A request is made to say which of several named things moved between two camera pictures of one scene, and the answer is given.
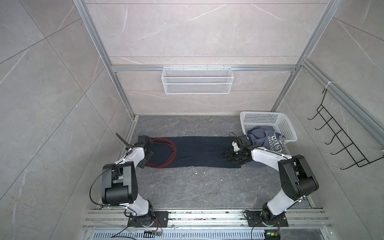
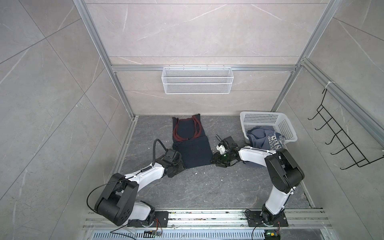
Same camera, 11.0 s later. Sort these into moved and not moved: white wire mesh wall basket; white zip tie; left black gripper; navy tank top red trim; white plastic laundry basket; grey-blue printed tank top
Moved: navy tank top red trim; left black gripper
Not moved: grey-blue printed tank top; white wire mesh wall basket; white zip tie; white plastic laundry basket
